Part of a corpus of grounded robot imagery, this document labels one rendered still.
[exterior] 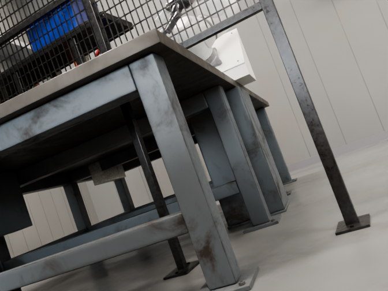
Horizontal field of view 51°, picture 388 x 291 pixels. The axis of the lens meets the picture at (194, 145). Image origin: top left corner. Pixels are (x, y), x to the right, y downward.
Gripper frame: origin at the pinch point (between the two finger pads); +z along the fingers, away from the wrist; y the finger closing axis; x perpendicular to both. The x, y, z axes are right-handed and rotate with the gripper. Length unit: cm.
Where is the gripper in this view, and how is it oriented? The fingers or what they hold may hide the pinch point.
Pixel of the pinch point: (159, 29)
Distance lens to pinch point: 188.4
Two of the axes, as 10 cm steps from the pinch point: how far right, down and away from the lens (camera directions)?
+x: 7.8, 3.8, 5.0
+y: 0.2, 7.8, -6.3
